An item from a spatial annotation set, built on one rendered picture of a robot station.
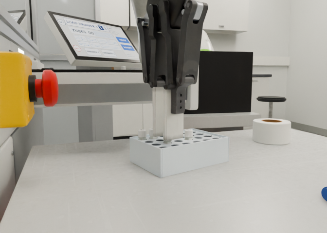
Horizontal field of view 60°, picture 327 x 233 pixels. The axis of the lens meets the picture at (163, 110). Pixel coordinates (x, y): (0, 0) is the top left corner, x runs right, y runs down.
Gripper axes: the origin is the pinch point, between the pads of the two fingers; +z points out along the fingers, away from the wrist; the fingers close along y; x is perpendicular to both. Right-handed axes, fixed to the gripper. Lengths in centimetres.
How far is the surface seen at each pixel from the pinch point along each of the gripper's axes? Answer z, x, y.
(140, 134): 3.5, -2.5, -3.5
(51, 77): -5.0, -15.4, 1.0
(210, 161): 7.1, 5.2, 3.2
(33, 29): -21, -2, -80
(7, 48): -9.2, -17.4, -18.2
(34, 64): -8, -8, -50
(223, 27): -74, 293, -274
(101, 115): 17, 37, -117
